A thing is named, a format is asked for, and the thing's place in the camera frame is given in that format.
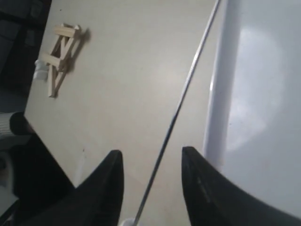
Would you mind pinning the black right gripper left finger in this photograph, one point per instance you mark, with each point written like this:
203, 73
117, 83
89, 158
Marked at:
95, 202

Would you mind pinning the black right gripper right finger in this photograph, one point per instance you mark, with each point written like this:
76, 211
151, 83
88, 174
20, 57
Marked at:
212, 200

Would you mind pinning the thin metal skewer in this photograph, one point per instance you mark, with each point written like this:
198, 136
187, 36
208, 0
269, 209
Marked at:
178, 109

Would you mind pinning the white plastic tray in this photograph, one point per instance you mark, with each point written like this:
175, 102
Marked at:
253, 132

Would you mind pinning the wooden stick frame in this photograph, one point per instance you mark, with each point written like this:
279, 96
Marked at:
59, 55

